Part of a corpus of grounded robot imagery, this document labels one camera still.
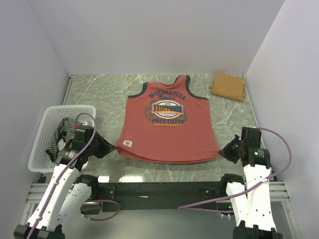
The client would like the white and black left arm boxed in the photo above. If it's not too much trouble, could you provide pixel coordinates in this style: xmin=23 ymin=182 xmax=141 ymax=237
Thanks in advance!
xmin=13 ymin=126 xmax=115 ymax=239

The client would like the white plastic laundry basket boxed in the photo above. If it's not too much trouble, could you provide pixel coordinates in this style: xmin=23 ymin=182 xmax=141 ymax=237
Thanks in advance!
xmin=28 ymin=105 xmax=96 ymax=173

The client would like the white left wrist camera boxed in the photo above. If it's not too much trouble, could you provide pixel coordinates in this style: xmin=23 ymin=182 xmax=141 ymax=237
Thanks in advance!
xmin=74 ymin=124 xmax=95 ymax=143

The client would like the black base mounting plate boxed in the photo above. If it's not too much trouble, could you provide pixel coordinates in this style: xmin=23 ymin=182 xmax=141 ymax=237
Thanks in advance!
xmin=99 ymin=182 xmax=225 ymax=210

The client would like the black white striped tank top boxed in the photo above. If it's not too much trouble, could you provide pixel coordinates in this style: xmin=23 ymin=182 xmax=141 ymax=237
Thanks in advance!
xmin=45 ymin=117 xmax=82 ymax=162

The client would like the tan tank top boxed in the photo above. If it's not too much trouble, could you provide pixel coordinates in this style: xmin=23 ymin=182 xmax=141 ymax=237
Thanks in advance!
xmin=210 ymin=72 xmax=245 ymax=102

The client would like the aluminium rail frame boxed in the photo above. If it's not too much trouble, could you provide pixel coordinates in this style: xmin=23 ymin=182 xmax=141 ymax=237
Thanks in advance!
xmin=26 ymin=181 xmax=290 ymax=204

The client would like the red printed tank top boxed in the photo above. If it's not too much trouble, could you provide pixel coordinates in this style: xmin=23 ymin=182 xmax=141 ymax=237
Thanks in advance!
xmin=115 ymin=75 xmax=220 ymax=164

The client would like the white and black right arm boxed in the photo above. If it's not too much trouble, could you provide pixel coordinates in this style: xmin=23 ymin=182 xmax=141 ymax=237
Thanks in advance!
xmin=218 ymin=129 xmax=284 ymax=239

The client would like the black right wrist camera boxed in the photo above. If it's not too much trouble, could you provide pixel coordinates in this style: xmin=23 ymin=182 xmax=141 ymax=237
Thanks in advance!
xmin=241 ymin=127 xmax=262 ymax=148

